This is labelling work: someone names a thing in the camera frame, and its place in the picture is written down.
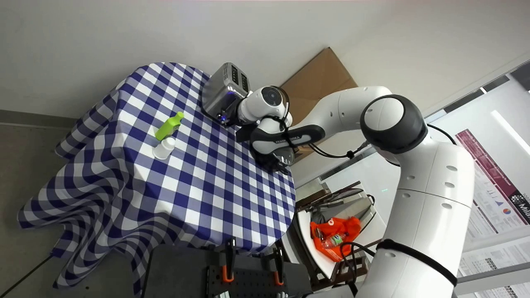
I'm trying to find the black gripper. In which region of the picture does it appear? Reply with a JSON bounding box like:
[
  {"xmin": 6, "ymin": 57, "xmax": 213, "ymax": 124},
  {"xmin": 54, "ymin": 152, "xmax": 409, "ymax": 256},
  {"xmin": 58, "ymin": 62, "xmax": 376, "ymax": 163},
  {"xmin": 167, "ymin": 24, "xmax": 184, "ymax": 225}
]
[{"xmin": 227, "ymin": 102, "xmax": 247, "ymax": 129}]

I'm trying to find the silver two-slot toaster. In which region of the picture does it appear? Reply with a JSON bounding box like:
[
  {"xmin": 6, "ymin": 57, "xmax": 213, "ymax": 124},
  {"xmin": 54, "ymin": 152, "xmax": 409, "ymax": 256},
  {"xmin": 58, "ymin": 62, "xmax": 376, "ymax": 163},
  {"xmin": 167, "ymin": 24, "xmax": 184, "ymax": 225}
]
[{"xmin": 200, "ymin": 61, "xmax": 250, "ymax": 125}]

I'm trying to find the small green bottle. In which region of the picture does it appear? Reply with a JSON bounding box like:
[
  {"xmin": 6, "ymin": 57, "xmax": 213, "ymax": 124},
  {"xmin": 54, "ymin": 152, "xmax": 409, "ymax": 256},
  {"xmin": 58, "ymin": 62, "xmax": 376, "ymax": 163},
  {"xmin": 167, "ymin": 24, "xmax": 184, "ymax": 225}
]
[{"xmin": 154, "ymin": 110, "xmax": 187, "ymax": 142}]

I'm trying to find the small white bottle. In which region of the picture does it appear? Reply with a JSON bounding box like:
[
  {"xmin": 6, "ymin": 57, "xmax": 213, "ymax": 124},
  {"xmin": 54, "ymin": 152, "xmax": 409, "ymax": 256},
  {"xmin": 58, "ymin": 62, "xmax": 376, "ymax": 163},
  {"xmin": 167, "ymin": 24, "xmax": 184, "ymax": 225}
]
[{"xmin": 150, "ymin": 135, "xmax": 177, "ymax": 162}]

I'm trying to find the brown cardboard sheet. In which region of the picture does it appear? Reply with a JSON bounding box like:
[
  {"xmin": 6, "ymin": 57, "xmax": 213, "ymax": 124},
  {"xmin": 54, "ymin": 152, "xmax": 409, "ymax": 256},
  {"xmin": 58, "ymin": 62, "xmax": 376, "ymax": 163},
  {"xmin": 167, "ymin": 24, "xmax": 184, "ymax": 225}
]
[{"xmin": 278, "ymin": 46, "xmax": 361, "ymax": 125}]

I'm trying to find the blue white checked tablecloth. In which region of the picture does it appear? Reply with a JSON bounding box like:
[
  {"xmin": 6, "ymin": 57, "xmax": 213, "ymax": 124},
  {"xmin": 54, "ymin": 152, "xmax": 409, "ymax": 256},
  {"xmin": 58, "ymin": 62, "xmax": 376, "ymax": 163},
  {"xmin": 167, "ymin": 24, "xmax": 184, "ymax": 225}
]
[{"xmin": 16, "ymin": 61, "xmax": 298, "ymax": 296}]

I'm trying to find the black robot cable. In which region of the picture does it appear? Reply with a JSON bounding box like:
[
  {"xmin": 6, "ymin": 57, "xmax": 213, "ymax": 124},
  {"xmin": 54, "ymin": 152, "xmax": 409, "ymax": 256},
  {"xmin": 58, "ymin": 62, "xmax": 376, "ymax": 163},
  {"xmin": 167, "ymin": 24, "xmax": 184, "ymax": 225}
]
[{"xmin": 305, "ymin": 122, "xmax": 460, "ymax": 162}]

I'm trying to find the black wire rack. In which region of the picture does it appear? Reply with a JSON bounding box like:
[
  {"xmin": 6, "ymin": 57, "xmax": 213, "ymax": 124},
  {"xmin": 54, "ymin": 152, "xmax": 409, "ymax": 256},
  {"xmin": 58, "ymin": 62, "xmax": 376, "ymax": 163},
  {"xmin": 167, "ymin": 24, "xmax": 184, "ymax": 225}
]
[{"xmin": 296, "ymin": 180, "xmax": 379, "ymax": 228}]

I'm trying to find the black clamp orange handle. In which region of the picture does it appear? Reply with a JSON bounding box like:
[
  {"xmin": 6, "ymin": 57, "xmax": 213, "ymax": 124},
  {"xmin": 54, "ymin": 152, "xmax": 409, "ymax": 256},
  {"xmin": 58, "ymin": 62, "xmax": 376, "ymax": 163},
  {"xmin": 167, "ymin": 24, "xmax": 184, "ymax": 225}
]
[
  {"xmin": 270, "ymin": 246, "xmax": 286, "ymax": 287},
  {"xmin": 218, "ymin": 238, "xmax": 237, "ymax": 284}
]

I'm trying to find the wall poster red header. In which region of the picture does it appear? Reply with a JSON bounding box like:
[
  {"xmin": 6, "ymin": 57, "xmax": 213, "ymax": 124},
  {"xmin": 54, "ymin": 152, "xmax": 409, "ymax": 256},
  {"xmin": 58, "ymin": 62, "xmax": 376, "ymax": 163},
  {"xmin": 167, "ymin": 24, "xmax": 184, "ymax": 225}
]
[{"xmin": 454, "ymin": 129, "xmax": 530, "ymax": 233}]

